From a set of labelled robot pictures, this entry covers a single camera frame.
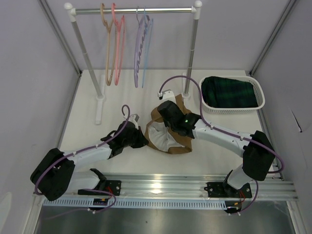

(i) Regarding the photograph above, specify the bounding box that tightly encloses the tan skirt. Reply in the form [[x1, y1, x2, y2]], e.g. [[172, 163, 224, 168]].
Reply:
[[144, 107, 192, 155]]

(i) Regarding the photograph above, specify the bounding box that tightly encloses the light blue wire hanger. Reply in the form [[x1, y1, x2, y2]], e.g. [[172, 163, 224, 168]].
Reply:
[[141, 11, 154, 88]]

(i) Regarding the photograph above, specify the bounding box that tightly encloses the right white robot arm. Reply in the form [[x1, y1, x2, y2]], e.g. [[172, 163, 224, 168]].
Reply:
[[157, 100, 275, 197]]

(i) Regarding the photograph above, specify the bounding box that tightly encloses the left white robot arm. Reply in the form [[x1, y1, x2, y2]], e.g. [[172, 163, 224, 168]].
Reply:
[[30, 121, 149, 201]]

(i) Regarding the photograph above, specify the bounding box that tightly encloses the purple notched hanger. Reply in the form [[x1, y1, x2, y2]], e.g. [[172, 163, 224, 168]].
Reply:
[[134, 11, 150, 88]]

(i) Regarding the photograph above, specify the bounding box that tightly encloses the pink velvet hanger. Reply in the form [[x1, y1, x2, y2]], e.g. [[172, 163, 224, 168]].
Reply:
[[112, 3, 125, 85]]

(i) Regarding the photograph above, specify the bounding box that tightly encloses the tan velvet hanger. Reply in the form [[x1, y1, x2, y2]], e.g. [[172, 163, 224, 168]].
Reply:
[[100, 3, 117, 86]]

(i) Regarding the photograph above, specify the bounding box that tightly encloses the dark green plaid garment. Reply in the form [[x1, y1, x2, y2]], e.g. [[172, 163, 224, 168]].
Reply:
[[201, 76, 258, 109]]

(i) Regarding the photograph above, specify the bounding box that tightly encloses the metal clothes rack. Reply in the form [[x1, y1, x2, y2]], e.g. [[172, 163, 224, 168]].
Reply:
[[64, 0, 202, 125]]

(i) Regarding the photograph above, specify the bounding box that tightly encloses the white laundry basket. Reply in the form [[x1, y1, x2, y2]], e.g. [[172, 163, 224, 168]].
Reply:
[[198, 76, 265, 115]]

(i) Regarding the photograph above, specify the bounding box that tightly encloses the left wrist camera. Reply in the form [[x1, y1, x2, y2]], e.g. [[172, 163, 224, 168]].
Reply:
[[128, 114, 139, 129]]

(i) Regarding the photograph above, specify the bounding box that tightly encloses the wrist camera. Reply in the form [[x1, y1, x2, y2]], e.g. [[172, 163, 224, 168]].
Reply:
[[128, 114, 139, 129], [157, 90, 175, 101]]

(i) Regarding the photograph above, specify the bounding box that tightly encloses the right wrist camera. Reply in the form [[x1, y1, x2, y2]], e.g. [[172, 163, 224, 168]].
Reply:
[[157, 90, 175, 101]]

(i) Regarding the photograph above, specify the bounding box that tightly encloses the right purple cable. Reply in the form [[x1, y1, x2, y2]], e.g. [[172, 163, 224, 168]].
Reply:
[[158, 75, 286, 174]]

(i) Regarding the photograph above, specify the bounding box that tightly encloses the slotted cable duct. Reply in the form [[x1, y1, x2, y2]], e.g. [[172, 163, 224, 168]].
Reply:
[[43, 197, 227, 210]]

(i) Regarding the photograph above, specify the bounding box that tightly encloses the aluminium mounting rail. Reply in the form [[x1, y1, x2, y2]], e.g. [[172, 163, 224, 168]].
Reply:
[[33, 172, 299, 203]]

